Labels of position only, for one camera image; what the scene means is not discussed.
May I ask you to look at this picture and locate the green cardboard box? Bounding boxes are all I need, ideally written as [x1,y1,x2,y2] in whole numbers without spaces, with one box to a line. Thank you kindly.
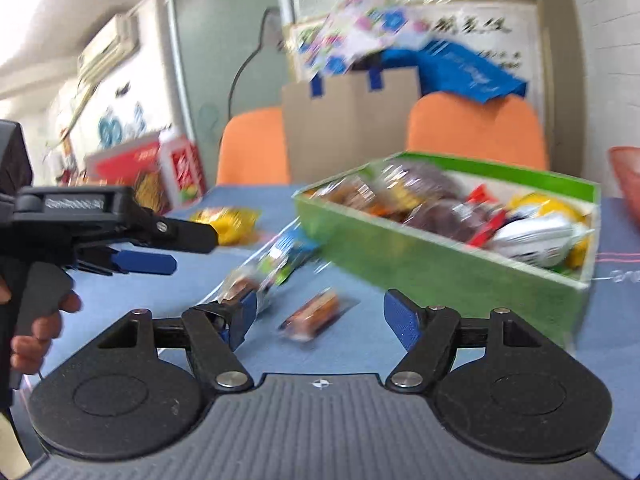
[292,151,601,346]

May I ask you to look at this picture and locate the long clear snack packet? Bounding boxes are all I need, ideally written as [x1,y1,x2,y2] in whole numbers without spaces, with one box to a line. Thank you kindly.
[200,222,323,318]

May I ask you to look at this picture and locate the person's left hand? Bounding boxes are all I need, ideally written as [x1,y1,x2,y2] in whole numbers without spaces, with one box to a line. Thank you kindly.
[11,292,81,376]

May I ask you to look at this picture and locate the white air conditioner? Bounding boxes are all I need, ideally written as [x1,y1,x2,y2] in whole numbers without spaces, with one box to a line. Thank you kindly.
[77,14,141,82]

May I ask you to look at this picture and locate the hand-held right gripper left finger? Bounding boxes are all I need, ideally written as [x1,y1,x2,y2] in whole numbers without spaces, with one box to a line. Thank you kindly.
[97,292,258,395]

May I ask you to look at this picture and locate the blue fabric bag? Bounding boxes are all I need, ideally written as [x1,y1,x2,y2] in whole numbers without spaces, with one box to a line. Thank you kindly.
[380,40,529,104]

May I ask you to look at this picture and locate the white sign board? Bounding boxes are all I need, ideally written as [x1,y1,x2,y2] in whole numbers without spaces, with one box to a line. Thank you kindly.
[415,0,544,111]

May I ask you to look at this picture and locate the crinkled yellow snack packet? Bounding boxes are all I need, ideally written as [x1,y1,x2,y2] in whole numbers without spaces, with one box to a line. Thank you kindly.
[190,206,262,247]

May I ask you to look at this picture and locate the floral printed pack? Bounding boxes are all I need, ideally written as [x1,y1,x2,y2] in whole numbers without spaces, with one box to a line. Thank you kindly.
[295,0,432,82]

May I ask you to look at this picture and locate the blue wall stickers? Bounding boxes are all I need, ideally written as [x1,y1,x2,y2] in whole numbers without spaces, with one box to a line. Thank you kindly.
[97,102,148,150]

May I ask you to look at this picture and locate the blue tablecloth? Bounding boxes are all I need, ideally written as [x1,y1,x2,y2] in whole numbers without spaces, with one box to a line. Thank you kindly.
[15,182,640,476]

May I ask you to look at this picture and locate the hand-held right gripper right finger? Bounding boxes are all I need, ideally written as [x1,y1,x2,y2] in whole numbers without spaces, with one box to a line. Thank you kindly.
[384,288,543,395]

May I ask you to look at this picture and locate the brown cardboard sheet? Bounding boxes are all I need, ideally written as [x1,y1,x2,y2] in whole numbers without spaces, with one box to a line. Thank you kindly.
[281,67,421,187]

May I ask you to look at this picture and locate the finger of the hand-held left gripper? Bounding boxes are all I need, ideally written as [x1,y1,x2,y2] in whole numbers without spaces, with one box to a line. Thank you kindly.
[75,251,177,276]
[144,212,219,256]

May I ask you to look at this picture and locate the red printed box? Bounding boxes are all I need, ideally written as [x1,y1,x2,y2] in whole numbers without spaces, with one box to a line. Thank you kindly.
[85,140,168,213]

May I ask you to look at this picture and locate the small brown snack packet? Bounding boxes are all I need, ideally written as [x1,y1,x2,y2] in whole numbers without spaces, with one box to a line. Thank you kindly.
[277,289,360,343]

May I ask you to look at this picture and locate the white and red carton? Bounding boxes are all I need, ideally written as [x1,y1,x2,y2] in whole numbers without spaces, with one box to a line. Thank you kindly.
[157,129,207,209]

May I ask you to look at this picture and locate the orange chair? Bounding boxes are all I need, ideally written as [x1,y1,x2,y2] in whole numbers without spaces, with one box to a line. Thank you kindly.
[406,91,549,171]
[217,107,291,186]

